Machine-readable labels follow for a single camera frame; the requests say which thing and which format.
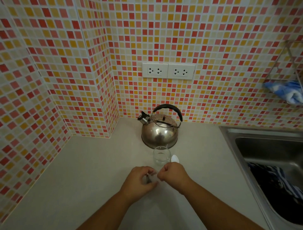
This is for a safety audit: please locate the person's left hand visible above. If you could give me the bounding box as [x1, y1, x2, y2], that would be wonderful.
[120, 166, 159, 205]

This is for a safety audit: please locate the metal wire wall rack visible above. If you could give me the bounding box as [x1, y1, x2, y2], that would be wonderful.
[262, 40, 303, 106]

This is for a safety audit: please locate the clear drinking glass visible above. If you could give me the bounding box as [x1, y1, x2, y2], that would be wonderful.
[153, 146, 171, 168]

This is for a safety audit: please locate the stainless steel sink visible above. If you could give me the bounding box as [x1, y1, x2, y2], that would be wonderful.
[219, 126, 303, 230]

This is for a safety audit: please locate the blue and white cloth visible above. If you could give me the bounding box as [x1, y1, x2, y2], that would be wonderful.
[263, 80, 303, 105]

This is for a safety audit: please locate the person's left forearm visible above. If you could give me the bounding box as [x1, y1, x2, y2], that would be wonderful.
[76, 193, 133, 230]

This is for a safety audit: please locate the person's right forearm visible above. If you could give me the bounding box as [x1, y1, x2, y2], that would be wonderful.
[182, 179, 266, 230]

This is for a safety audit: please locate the stainless steel whistling kettle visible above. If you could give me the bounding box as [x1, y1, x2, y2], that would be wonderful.
[138, 104, 183, 150]

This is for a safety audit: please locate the person's right hand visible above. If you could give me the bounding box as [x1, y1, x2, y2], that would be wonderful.
[157, 162, 193, 193]

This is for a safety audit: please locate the dark striped cloth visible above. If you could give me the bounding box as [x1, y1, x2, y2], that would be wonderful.
[247, 162, 303, 225]

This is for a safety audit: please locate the white double wall socket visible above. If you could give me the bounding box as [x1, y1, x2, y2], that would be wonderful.
[167, 63, 196, 80]
[142, 62, 169, 79]

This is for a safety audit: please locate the small clear sachet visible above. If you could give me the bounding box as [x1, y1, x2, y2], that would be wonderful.
[146, 170, 162, 185]

